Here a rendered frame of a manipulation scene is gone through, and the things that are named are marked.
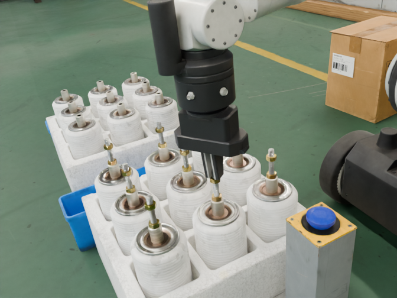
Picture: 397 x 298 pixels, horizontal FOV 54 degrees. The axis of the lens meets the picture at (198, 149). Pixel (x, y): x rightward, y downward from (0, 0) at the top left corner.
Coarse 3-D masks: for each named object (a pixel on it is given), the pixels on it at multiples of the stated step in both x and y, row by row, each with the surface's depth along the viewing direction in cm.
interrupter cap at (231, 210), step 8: (208, 200) 73; (224, 200) 73; (200, 208) 71; (208, 208) 71; (224, 208) 71; (232, 208) 70; (200, 216) 69; (208, 216) 69; (216, 216) 69; (224, 216) 69; (232, 216) 69; (208, 224) 67; (216, 224) 67; (224, 224) 67
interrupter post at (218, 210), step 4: (212, 200) 69; (212, 204) 69; (216, 204) 68; (220, 204) 68; (212, 208) 69; (216, 208) 68; (220, 208) 69; (212, 212) 70; (216, 212) 69; (220, 212) 69
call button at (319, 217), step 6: (312, 210) 56; (318, 210) 56; (324, 210) 56; (330, 210) 56; (306, 216) 56; (312, 216) 55; (318, 216) 55; (324, 216) 55; (330, 216) 55; (312, 222) 55; (318, 222) 54; (324, 222) 54; (330, 222) 54; (318, 228) 55; (324, 228) 55
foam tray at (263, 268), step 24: (192, 168) 100; (96, 216) 84; (168, 216) 82; (96, 240) 90; (192, 240) 77; (120, 264) 72; (192, 264) 71; (240, 264) 69; (264, 264) 70; (120, 288) 71; (192, 288) 65; (216, 288) 66; (240, 288) 69; (264, 288) 73
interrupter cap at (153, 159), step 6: (168, 150) 91; (174, 150) 91; (150, 156) 89; (156, 156) 89; (174, 156) 89; (180, 156) 88; (150, 162) 87; (156, 162) 87; (162, 162) 87; (168, 162) 86; (174, 162) 86
